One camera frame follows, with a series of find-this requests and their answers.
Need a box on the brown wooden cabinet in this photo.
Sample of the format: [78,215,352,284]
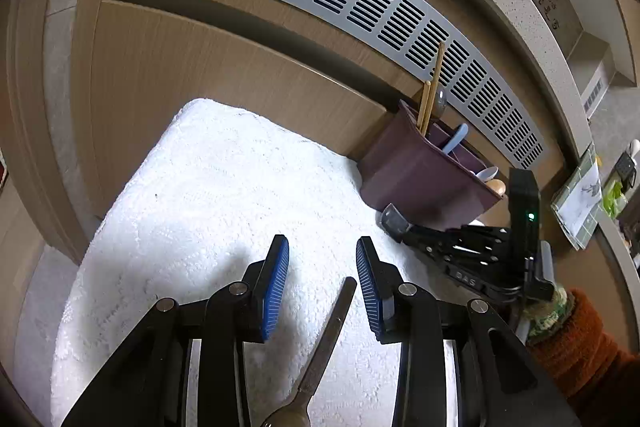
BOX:
[10,0,576,268]

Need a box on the blue plastic spoon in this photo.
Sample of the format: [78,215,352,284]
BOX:
[441,123,470,156]

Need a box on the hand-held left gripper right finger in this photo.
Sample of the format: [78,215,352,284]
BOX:
[355,235,583,427]

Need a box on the green checkered towel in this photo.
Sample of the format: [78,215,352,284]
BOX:
[550,144,602,251]

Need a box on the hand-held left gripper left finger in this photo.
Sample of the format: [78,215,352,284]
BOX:
[60,234,291,427]

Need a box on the dark metal utensil handle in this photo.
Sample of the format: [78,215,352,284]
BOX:
[261,276,359,427]

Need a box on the grey vent grille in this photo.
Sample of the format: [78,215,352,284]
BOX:
[195,0,547,171]

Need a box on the speckled stone countertop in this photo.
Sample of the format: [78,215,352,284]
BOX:
[430,0,593,160]

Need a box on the small grey wall vent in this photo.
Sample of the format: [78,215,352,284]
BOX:
[581,76,607,118]

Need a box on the black wall utensil rack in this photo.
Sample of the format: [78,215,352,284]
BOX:
[614,141,640,188]

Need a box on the white textured towel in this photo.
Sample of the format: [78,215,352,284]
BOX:
[50,97,463,427]

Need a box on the green plastic bag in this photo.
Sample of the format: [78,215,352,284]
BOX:
[601,181,627,219]

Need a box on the purple utensil holder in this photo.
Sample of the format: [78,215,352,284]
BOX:
[359,99,507,221]

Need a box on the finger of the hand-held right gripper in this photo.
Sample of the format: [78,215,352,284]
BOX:
[381,203,512,259]
[417,244,523,304]

